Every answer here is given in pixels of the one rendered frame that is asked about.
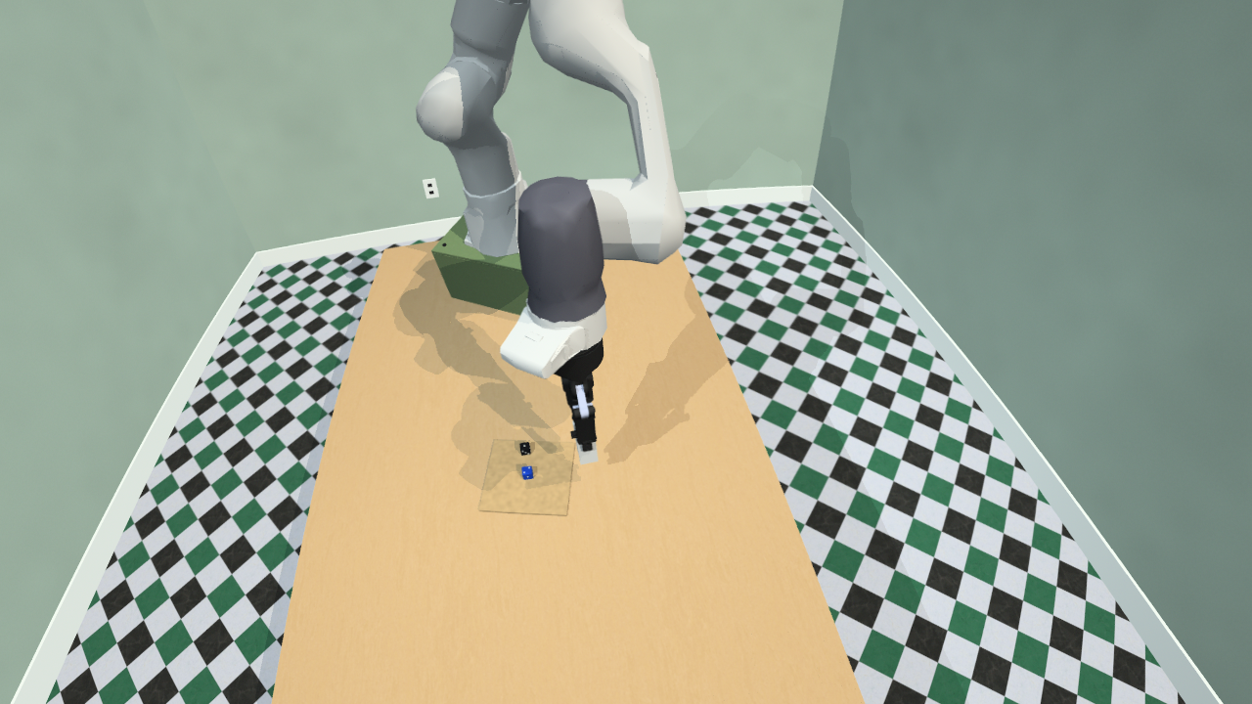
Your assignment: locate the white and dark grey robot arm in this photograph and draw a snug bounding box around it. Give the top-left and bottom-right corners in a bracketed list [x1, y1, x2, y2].
[416, 0, 687, 380]

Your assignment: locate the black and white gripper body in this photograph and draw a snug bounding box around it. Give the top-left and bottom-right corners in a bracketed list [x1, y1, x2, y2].
[553, 339, 603, 400]

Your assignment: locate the tan square mat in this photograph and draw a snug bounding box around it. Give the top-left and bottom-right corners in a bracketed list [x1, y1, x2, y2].
[480, 440, 575, 516]

